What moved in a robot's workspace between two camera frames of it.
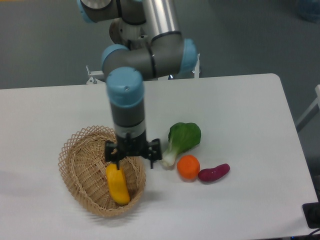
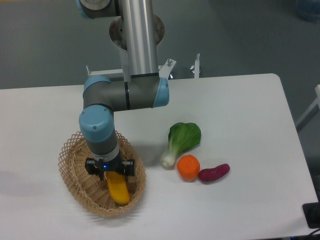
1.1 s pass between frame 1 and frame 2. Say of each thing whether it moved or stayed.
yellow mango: stayed
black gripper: moved
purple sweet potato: stayed
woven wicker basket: stayed
